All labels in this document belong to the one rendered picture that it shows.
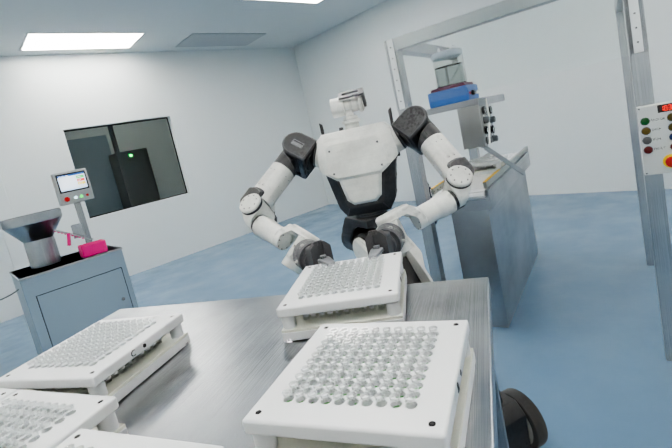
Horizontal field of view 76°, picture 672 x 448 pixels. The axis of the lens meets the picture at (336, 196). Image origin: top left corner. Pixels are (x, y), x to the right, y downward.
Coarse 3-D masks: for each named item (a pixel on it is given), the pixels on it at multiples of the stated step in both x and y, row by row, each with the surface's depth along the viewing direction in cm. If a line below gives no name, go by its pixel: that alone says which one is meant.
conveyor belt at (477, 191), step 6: (510, 156) 309; (486, 174) 254; (474, 180) 243; (480, 180) 239; (474, 186) 225; (480, 186) 221; (438, 192) 231; (474, 192) 214; (480, 192) 213; (468, 198) 216; (474, 198) 215; (480, 198) 214
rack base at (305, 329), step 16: (400, 304) 85; (304, 320) 88; (320, 320) 86; (336, 320) 85; (352, 320) 83; (368, 320) 82; (384, 320) 81; (400, 320) 81; (288, 336) 86; (304, 336) 85
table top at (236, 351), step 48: (432, 288) 97; (480, 288) 91; (192, 336) 100; (240, 336) 94; (480, 336) 72; (144, 384) 82; (192, 384) 78; (240, 384) 74; (480, 384) 60; (144, 432) 66; (192, 432) 64; (240, 432) 61; (480, 432) 51
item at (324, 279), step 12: (336, 264) 101; (360, 264) 98; (372, 264) 96; (324, 276) 95; (336, 276) 93; (348, 276) 91; (360, 276) 90; (372, 276) 90; (312, 288) 89; (336, 288) 88
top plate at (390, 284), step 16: (384, 256) 102; (400, 256) 100; (304, 272) 104; (384, 272) 92; (400, 272) 91; (384, 288) 83; (400, 288) 85; (288, 304) 86; (304, 304) 84; (320, 304) 83; (336, 304) 82; (352, 304) 82; (368, 304) 81
